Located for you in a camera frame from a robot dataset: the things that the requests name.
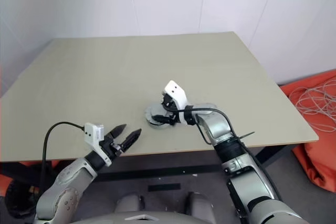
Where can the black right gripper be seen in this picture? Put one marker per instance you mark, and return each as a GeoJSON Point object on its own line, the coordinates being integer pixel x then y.
{"type": "Point", "coordinates": [172, 104]}

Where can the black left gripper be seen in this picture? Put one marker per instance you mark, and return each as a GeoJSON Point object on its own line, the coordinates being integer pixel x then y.
{"type": "Point", "coordinates": [109, 146]}

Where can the grey round motor lid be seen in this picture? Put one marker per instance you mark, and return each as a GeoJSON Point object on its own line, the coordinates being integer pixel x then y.
{"type": "Point", "coordinates": [155, 110]}

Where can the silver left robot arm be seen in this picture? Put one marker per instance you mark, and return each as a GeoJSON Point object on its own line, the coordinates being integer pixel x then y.
{"type": "Point", "coordinates": [65, 179]}

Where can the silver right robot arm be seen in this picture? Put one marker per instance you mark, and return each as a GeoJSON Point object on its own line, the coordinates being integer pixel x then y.
{"type": "Point", "coordinates": [252, 176]}

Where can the grey rounded shape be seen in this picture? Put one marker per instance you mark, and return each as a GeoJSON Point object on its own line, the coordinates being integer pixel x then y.
{"type": "Point", "coordinates": [128, 204]}
{"type": "Point", "coordinates": [198, 203]}

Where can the silver robot torso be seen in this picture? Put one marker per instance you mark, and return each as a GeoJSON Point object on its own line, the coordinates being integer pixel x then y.
{"type": "Point", "coordinates": [144, 220]}

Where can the black bag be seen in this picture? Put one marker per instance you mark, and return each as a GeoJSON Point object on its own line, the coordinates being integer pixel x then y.
{"type": "Point", "coordinates": [18, 203]}

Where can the orange cloth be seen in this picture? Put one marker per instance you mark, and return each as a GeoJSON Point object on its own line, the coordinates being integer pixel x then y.
{"type": "Point", "coordinates": [5, 186]}

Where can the orange bean bag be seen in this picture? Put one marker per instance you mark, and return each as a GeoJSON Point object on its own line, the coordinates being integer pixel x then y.
{"type": "Point", "coordinates": [320, 155]}

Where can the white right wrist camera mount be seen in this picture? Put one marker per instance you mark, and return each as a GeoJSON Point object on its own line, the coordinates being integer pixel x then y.
{"type": "Point", "coordinates": [176, 90]}

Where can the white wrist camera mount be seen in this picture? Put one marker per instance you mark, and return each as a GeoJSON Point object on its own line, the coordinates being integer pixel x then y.
{"type": "Point", "coordinates": [176, 90]}
{"type": "Point", "coordinates": [90, 132]}

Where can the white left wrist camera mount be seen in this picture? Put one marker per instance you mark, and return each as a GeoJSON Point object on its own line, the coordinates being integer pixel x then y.
{"type": "Point", "coordinates": [90, 132]}

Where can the black table frame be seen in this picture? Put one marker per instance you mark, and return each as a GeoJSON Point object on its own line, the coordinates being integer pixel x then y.
{"type": "Point", "coordinates": [157, 171]}

